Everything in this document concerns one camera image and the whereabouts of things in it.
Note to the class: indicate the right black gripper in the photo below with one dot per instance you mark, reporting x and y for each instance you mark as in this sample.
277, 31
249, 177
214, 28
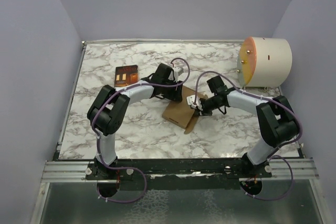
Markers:
204, 112

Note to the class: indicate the dark paperback book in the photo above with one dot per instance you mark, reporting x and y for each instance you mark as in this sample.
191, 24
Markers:
126, 75

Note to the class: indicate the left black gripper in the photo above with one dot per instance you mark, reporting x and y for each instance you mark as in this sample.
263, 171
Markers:
176, 94

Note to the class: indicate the brown cardboard box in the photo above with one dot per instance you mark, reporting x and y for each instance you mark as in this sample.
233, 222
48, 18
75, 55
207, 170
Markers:
180, 113

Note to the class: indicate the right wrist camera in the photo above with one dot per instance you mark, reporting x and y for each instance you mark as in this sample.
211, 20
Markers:
194, 102

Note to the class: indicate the cream cylinder with coloured face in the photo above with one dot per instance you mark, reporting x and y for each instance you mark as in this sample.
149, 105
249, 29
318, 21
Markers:
263, 62

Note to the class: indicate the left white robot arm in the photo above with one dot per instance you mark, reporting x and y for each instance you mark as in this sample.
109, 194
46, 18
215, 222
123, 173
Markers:
107, 112

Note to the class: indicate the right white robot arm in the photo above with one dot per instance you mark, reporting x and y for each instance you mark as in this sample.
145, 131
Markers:
277, 122

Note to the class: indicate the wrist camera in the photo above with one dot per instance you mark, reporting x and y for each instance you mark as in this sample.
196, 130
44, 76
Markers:
194, 102
175, 73

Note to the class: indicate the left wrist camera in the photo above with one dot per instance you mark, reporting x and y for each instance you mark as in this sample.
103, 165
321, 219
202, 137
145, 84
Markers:
175, 73

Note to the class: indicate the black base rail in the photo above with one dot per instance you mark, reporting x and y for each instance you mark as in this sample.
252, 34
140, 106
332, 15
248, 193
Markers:
174, 174

